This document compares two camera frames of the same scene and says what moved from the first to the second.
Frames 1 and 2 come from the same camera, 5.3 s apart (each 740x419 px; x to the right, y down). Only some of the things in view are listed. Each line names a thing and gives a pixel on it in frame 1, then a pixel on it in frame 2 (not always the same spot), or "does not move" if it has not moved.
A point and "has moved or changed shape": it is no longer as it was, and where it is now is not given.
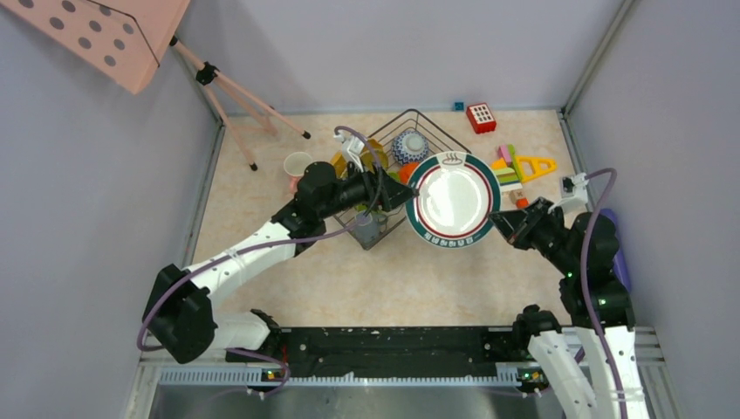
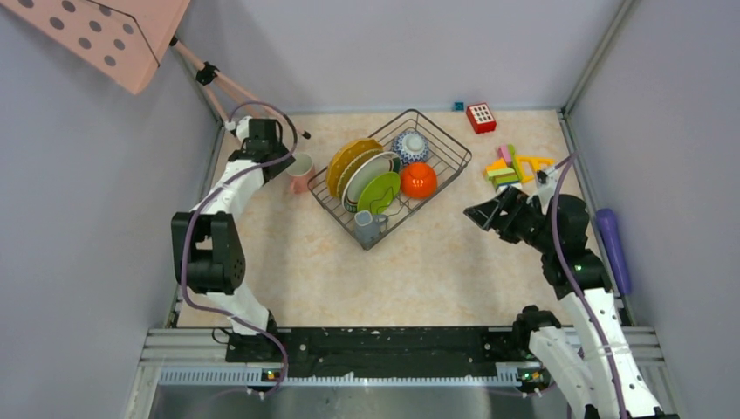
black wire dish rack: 400,146 does not move
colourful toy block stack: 506,168 does not move
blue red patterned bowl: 409,147 does not move
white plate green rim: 456,192 has moved or changed shape
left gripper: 381,188 to 284,161
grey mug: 367,228 does not move
